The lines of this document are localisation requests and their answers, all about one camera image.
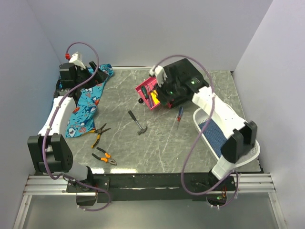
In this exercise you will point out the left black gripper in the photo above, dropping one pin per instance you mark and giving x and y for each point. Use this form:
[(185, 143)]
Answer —
[(99, 78)]

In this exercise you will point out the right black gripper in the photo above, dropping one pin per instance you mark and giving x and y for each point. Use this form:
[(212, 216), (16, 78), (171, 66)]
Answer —
[(165, 98)]

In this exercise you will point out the black drawer cabinet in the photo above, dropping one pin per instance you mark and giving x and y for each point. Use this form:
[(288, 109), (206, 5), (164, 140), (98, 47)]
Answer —
[(183, 81)]

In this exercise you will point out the yellow handle screwdriver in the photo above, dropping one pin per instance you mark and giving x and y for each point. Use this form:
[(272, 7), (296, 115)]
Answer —
[(156, 99), (152, 95)]

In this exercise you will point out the blue red screwdriver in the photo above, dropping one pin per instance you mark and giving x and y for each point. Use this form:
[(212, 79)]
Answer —
[(150, 99)]

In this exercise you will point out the pink top drawer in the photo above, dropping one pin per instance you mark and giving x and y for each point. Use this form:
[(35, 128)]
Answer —
[(148, 83)]

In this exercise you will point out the green handle screwdriver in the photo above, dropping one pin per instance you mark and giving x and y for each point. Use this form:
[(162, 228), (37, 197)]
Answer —
[(144, 92)]

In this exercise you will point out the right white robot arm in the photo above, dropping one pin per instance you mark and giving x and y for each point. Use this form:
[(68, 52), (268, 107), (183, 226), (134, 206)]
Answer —
[(231, 138)]

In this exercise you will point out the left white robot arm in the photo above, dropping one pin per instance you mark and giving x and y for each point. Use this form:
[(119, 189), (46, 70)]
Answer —
[(48, 149)]

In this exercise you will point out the white perforated basket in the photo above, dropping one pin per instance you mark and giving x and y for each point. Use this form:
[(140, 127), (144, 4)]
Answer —
[(200, 117)]

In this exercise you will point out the blue shark print cloth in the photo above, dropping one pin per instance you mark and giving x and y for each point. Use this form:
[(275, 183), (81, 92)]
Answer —
[(81, 119)]

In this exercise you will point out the yellow black needle-nose pliers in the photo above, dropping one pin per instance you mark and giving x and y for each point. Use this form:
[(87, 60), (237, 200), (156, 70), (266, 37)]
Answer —
[(97, 137)]

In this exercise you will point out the blue checkered cloth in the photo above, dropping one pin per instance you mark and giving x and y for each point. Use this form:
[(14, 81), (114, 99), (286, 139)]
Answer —
[(215, 138)]

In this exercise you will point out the orange black combination pliers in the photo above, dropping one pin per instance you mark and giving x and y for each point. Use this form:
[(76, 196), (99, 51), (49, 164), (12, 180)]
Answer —
[(106, 159)]

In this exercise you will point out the black base crossbar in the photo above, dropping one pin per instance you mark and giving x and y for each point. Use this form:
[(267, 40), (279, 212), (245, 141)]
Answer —
[(132, 187)]

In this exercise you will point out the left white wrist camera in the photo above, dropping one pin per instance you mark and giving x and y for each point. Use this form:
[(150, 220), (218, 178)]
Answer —
[(75, 60)]

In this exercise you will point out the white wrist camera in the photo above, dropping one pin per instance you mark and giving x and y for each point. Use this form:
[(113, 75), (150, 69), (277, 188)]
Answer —
[(75, 60), (159, 73)]

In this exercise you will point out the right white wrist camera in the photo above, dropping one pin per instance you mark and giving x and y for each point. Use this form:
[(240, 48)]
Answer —
[(159, 73)]

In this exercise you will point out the black handle claw hammer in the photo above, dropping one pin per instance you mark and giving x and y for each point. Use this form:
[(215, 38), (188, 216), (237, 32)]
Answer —
[(142, 129)]

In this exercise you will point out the aluminium rail frame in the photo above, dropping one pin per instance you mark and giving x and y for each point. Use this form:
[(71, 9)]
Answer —
[(236, 184)]

